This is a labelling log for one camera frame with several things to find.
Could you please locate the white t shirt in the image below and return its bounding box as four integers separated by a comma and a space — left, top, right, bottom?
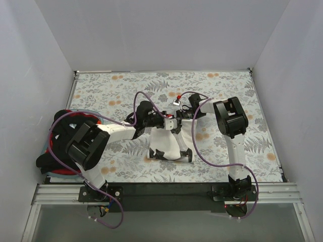
147, 119, 197, 162

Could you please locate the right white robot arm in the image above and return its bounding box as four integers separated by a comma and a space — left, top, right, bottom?
176, 93, 252, 199

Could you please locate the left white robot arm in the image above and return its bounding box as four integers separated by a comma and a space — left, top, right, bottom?
66, 101, 195, 201

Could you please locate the floral patterned table cloth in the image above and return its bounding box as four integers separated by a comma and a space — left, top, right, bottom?
52, 71, 283, 183

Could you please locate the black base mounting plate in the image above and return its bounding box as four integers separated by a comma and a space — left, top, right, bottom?
77, 181, 259, 214

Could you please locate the light blue t shirt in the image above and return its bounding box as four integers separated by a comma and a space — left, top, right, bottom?
40, 108, 104, 178

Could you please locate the black t shirt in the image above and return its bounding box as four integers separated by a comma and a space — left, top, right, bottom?
35, 109, 102, 174

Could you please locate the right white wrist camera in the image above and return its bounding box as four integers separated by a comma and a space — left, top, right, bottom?
173, 95, 182, 107

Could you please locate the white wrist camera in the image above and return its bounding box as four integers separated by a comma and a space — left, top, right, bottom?
173, 95, 182, 107
164, 117, 178, 131

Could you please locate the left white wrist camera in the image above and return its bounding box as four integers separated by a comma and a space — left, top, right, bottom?
164, 117, 178, 131

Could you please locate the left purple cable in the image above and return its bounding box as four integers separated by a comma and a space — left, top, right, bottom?
47, 91, 173, 229

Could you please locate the purple cable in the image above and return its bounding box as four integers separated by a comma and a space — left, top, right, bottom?
47, 91, 173, 229
176, 91, 259, 219

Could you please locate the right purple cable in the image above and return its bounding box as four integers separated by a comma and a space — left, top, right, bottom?
176, 91, 259, 219

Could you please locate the aluminium frame rail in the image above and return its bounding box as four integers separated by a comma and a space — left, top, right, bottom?
32, 183, 303, 205

